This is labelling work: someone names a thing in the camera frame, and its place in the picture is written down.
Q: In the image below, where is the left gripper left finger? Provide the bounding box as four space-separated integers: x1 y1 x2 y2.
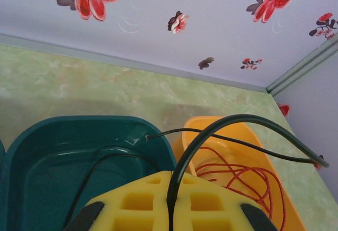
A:
63 170 174 231

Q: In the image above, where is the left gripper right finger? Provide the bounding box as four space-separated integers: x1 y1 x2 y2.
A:
174 174 278 231

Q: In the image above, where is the thin black cable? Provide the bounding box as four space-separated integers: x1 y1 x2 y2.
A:
64 113 331 231

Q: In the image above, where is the orange plastic bin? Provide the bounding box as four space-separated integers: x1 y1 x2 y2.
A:
171 116 307 231

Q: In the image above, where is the teal plastic bin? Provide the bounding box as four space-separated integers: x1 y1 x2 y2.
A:
0 114 178 231
0 140 6 189

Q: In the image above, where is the aluminium corner post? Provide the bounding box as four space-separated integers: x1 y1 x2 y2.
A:
265 34 338 96

